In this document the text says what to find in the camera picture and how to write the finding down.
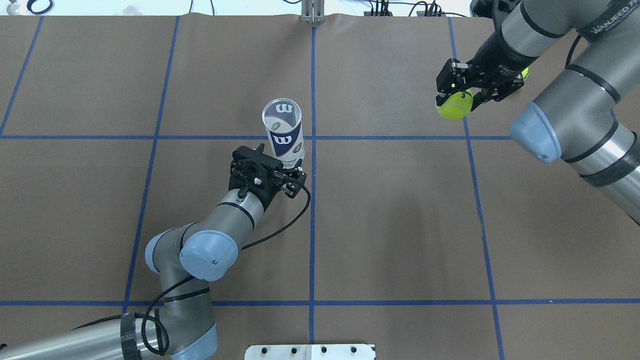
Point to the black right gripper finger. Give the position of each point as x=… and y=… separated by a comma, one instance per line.
x=452, y=77
x=485, y=95

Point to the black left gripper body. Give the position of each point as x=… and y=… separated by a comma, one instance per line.
x=276, y=188

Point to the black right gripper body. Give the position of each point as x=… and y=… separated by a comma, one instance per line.
x=495, y=61

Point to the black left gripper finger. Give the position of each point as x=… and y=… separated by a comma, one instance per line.
x=293, y=182

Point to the tennis ball with Wilson logo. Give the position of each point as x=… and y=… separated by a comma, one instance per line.
x=458, y=106

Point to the Wilson tennis ball can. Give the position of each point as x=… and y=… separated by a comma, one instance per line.
x=282, y=119

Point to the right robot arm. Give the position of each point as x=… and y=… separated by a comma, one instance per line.
x=572, y=118

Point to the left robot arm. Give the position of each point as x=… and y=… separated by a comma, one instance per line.
x=180, y=321

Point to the aluminium frame post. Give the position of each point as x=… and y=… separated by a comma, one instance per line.
x=313, y=11

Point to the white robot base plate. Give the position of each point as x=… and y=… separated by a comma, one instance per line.
x=357, y=351

